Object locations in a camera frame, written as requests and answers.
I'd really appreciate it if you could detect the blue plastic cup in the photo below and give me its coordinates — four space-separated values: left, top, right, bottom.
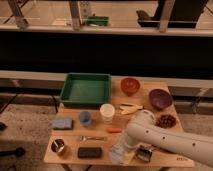
79 111 92 127

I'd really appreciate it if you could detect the grey blue towel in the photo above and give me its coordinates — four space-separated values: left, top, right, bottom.
109 143 124 165

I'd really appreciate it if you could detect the black rectangular block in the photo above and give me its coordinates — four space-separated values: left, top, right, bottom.
78 147 102 158

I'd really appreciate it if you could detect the dark red grape bunch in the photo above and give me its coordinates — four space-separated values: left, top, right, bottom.
156 114 177 128

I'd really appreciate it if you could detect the white plastic cup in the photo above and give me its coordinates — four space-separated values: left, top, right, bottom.
100 104 115 123

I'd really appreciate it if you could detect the green box on shelf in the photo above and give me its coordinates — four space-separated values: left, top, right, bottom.
86 16 109 26

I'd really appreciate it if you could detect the wooden table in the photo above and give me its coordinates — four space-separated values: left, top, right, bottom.
43 76 195 168

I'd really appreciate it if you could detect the red bowl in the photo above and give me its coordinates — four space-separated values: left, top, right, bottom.
121 77 140 96

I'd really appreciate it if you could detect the green plastic tray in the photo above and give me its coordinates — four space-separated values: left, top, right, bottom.
60 73 111 108

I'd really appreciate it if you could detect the blue sponge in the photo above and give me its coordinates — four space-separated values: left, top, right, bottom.
52 118 73 130

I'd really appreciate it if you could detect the small metal cup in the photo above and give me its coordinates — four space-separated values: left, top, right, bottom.
51 139 65 155

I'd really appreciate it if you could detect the purple bowl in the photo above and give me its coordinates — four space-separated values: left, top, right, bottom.
149 89 173 110

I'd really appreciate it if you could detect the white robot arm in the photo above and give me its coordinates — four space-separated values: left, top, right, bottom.
118 110 213 167

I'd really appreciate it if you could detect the silver fork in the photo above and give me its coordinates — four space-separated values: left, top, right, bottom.
79 135 106 141

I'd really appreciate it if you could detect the yellow banana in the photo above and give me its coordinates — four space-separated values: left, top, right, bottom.
120 104 143 115

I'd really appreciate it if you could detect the orange carrot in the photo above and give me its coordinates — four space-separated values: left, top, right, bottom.
106 127 122 133

